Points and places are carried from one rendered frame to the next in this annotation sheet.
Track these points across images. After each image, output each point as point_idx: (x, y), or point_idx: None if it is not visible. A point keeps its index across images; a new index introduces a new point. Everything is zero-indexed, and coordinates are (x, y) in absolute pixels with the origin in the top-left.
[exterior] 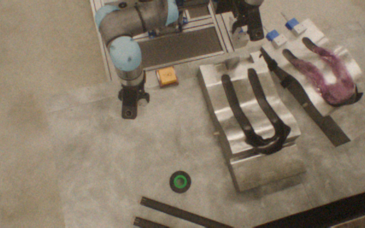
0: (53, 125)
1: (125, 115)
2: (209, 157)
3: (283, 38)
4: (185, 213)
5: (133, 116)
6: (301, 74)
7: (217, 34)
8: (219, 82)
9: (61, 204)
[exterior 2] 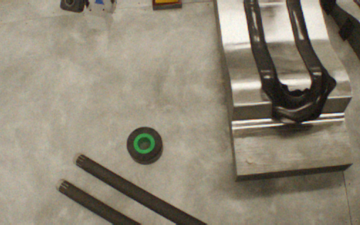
0: None
1: (64, 3)
2: (203, 119)
3: None
4: (136, 189)
5: (75, 6)
6: None
7: None
8: (240, 6)
9: None
